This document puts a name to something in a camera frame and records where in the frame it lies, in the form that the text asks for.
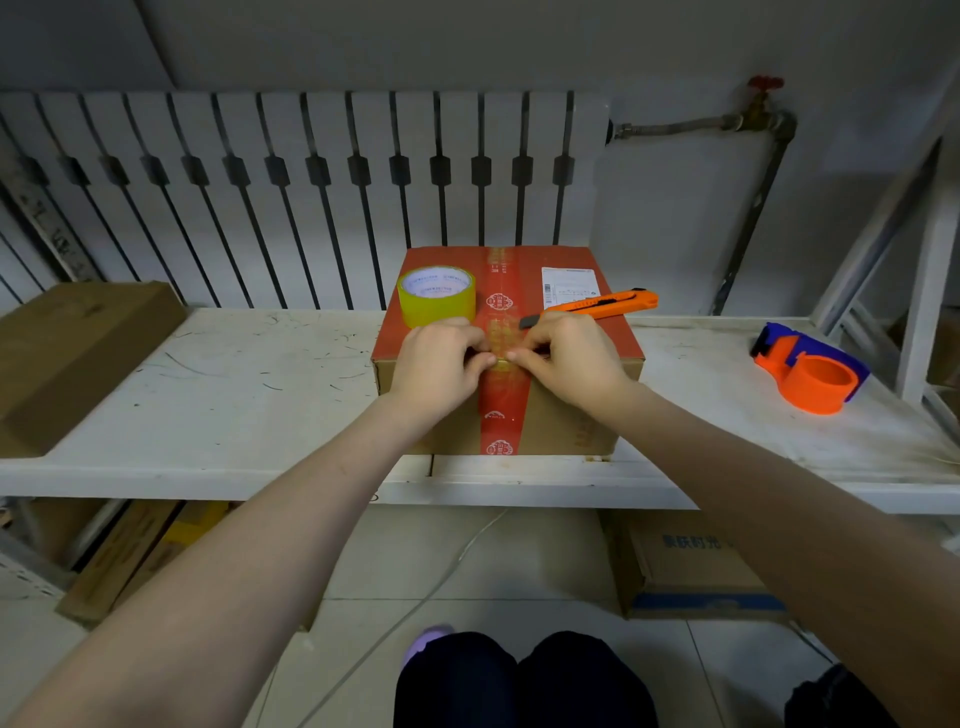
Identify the person's left hand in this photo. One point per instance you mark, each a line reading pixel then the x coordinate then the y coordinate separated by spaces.
pixel 431 367

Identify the person's right hand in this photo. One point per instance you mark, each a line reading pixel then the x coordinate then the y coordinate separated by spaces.
pixel 581 364

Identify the person's left thumb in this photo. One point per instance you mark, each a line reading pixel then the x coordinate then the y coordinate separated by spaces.
pixel 481 364

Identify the person's right thumb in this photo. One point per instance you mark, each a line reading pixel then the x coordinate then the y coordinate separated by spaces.
pixel 521 360

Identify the cardboard box with red tape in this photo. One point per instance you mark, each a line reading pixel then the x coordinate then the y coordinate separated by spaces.
pixel 562 405

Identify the person's right forearm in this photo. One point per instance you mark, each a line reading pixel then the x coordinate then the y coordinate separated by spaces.
pixel 795 540

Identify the person's left forearm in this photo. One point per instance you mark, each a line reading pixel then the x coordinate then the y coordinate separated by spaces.
pixel 247 562

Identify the yellow tape roll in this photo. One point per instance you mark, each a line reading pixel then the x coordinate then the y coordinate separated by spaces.
pixel 436 298

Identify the orange utility knife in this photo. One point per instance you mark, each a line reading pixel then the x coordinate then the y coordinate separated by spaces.
pixel 604 304

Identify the white radiator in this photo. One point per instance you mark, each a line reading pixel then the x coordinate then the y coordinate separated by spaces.
pixel 315 195

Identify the cardboard box with blue stripe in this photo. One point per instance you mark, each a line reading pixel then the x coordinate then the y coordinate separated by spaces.
pixel 682 562

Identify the purple shoe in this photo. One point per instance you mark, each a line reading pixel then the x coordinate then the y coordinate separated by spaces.
pixel 426 641

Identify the metal pipe with red valve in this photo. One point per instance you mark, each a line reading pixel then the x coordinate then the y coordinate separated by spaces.
pixel 754 195

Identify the orange and blue tape dispenser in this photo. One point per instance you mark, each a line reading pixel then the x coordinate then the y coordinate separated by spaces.
pixel 814 375

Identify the person's dark trousers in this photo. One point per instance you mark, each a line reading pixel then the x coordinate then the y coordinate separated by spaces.
pixel 525 686

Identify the flat brown cardboard pieces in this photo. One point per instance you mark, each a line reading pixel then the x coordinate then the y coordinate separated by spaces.
pixel 127 555

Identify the plain brown cardboard box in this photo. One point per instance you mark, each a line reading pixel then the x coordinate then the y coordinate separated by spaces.
pixel 67 352

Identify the slotted metal angle bar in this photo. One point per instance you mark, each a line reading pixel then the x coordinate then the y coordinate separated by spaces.
pixel 45 214

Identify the black fabric item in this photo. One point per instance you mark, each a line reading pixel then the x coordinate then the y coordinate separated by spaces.
pixel 836 701

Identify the white metal shelf frame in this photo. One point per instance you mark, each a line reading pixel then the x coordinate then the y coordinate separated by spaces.
pixel 911 262

